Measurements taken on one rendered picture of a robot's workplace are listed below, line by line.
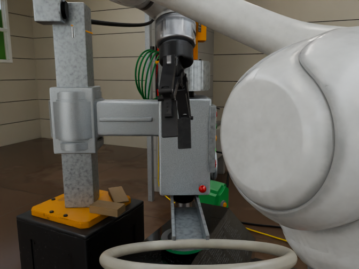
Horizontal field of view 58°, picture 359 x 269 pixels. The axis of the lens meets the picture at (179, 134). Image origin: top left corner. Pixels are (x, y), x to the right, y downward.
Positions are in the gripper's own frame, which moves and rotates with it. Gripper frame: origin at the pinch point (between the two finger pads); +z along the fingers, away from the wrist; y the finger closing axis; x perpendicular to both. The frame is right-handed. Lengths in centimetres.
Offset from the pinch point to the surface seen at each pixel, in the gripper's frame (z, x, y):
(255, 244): 25.5, -14.1, 39.0
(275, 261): 25.2, -18.0, 8.0
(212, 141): -12, 1, 68
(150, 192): -1, 114, 346
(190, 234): 24, 8, 54
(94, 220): 22, 80, 123
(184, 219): 19, 13, 65
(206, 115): -22, 2, 64
